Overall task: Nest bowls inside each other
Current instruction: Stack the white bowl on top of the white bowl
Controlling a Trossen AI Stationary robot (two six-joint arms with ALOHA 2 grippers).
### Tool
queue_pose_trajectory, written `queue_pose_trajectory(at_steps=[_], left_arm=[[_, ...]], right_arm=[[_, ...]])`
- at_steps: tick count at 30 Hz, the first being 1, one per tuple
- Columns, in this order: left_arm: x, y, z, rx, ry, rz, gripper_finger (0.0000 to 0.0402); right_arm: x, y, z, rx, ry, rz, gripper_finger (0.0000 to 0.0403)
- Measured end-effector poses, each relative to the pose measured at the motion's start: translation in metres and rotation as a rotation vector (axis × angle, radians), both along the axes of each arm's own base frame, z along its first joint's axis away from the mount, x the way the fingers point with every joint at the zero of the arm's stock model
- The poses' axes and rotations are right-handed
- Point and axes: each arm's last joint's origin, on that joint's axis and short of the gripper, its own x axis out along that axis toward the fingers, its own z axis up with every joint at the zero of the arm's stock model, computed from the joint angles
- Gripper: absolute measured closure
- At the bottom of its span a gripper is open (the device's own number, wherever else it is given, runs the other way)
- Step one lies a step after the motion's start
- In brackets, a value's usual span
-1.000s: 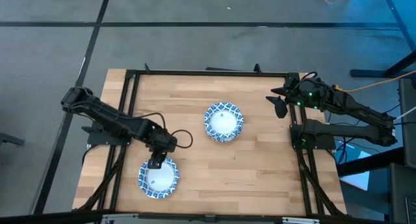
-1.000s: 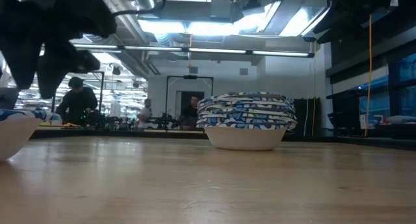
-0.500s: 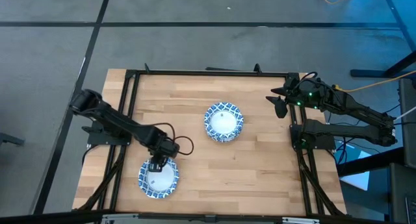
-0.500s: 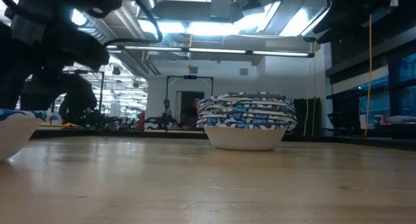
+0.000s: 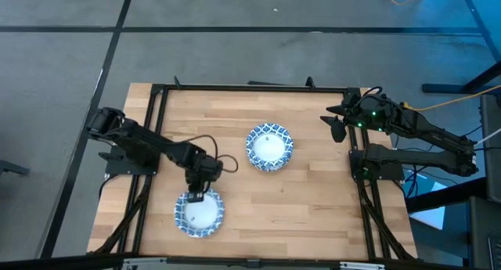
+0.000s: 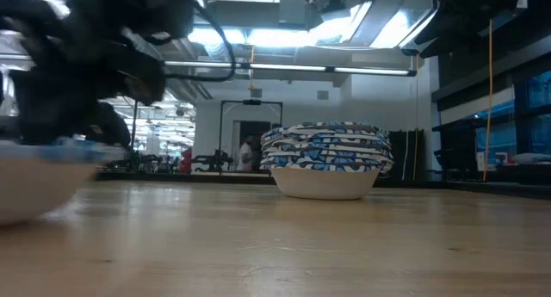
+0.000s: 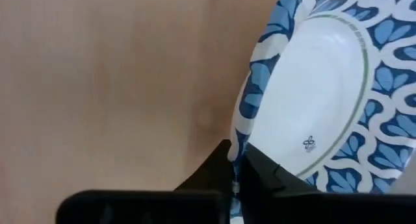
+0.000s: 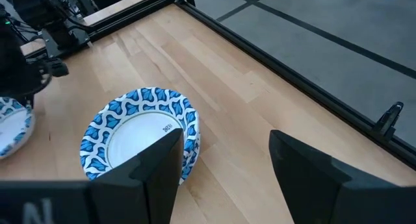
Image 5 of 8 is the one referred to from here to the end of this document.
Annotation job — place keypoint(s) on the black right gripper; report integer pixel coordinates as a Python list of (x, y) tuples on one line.
[(364, 113)]

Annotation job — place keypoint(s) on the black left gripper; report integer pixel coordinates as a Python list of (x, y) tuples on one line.
[(203, 172)]

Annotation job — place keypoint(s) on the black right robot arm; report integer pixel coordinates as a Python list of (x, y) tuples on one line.
[(426, 131)]

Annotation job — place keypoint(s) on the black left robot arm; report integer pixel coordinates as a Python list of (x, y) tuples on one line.
[(148, 142)]

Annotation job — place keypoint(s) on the white paper sheet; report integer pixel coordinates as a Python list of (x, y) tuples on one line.
[(430, 215)]

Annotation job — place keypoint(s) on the grey computer case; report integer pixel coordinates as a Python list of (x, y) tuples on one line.
[(492, 152)]

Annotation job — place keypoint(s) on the black stand foot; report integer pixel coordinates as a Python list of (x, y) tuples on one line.
[(11, 168)]

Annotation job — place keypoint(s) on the black camera mount rail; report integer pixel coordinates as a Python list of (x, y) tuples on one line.
[(250, 264)]

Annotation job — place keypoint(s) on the black aluminium table frame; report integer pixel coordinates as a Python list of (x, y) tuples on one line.
[(158, 117)]

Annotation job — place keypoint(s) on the black desk leg frame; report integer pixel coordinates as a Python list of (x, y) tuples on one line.
[(481, 76)]

